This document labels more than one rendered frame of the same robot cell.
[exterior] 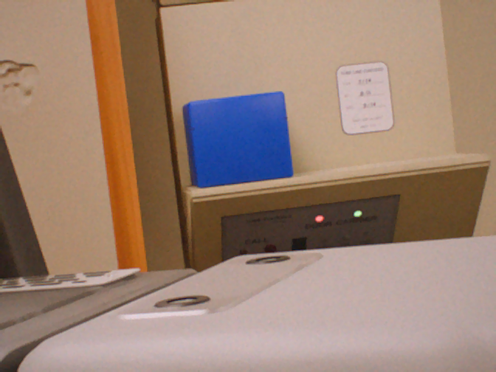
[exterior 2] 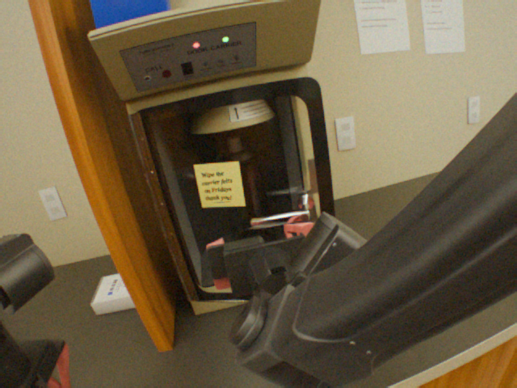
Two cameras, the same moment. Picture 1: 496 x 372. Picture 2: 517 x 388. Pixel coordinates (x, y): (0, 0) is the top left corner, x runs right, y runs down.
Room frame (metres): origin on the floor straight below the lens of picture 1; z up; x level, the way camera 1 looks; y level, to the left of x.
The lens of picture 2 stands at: (0.74, -0.12, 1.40)
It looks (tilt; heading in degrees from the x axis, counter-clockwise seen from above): 22 degrees down; 1
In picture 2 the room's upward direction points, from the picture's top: 11 degrees counter-clockwise
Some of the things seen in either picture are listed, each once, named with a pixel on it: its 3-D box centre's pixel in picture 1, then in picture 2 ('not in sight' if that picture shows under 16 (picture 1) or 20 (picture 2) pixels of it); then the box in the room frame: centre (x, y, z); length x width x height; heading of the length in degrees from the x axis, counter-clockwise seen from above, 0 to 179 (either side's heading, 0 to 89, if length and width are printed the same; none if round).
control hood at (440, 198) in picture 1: (336, 216); (212, 45); (1.21, -0.09, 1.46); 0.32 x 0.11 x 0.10; 97
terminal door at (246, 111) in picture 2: not in sight; (241, 212); (1.20, -0.08, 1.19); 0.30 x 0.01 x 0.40; 77
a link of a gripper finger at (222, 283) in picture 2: not in sight; (235, 255); (1.09, -0.07, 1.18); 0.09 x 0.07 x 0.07; 9
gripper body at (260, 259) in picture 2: not in sight; (273, 276); (1.03, -0.11, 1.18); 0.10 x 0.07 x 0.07; 99
